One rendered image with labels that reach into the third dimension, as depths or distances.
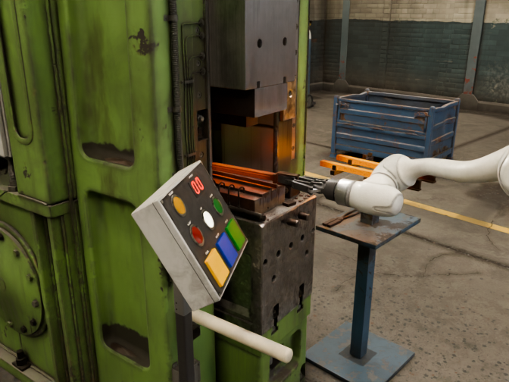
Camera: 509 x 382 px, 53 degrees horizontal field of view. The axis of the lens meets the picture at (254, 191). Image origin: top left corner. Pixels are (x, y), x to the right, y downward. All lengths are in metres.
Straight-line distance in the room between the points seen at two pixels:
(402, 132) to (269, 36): 4.02
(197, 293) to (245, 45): 0.79
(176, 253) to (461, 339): 2.03
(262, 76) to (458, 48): 8.26
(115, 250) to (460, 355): 1.76
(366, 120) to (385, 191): 4.17
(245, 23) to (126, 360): 1.31
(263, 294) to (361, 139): 4.14
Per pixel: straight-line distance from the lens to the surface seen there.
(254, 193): 1.82
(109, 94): 1.78
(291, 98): 2.11
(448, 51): 9.92
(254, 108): 1.69
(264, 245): 1.78
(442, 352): 2.82
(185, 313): 1.47
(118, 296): 2.07
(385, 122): 5.69
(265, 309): 1.91
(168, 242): 1.19
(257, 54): 1.67
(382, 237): 2.18
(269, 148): 2.12
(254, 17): 1.66
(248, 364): 2.09
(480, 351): 2.90
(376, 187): 1.64
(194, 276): 1.21
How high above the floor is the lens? 1.60
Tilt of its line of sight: 19 degrees down
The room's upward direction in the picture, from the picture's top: straight up
